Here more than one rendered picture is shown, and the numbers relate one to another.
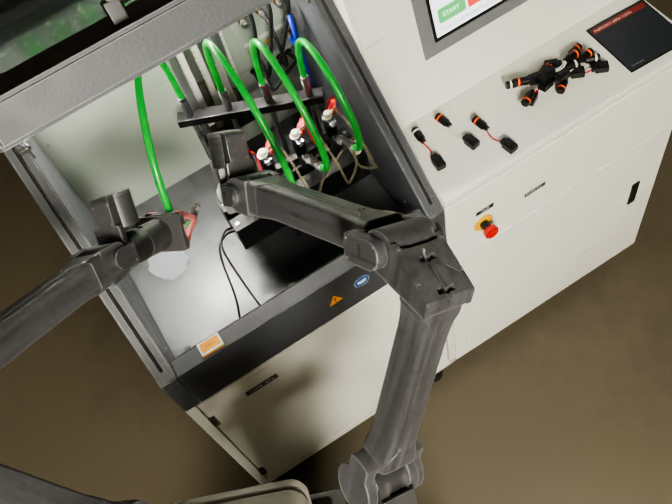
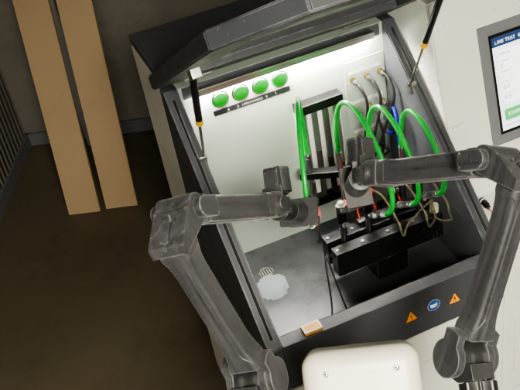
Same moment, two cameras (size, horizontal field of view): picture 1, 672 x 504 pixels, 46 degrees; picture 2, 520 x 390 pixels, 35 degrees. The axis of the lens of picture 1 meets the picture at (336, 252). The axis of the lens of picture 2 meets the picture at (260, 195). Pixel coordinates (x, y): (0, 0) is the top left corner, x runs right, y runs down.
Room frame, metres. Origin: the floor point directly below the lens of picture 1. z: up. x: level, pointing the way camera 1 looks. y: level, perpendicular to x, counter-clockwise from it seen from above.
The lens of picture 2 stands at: (-0.78, 0.38, 2.50)
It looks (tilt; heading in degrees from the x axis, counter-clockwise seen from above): 36 degrees down; 0
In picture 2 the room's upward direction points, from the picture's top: 11 degrees counter-clockwise
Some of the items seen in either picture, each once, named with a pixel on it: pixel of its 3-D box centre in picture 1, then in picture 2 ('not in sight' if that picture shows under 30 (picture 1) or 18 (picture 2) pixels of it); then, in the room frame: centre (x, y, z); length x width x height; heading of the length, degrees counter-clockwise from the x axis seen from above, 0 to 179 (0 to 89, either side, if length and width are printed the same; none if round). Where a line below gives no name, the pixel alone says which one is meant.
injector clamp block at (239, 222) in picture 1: (298, 195); (383, 244); (1.07, 0.04, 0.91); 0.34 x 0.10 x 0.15; 106
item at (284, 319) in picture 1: (308, 305); (388, 319); (0.80, 0.09, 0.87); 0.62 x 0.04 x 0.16; 106
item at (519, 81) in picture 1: (557, 72); not in sight; (1.09, -0.59, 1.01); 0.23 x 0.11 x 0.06; 106
